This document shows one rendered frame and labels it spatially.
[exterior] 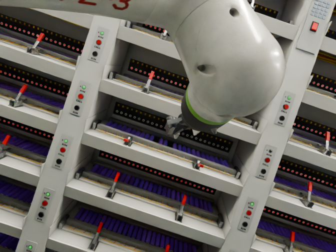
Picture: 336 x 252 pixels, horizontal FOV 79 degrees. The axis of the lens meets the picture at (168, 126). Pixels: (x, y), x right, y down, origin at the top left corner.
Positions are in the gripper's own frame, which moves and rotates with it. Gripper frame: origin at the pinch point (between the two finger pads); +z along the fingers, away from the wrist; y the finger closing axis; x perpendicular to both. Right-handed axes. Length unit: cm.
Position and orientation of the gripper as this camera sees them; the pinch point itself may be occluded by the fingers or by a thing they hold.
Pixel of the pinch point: (185, 130)
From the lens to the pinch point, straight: 59.1
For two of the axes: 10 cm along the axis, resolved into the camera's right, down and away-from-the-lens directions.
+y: -9.8, 1.7, -1.3
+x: 1.9, 9.6, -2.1
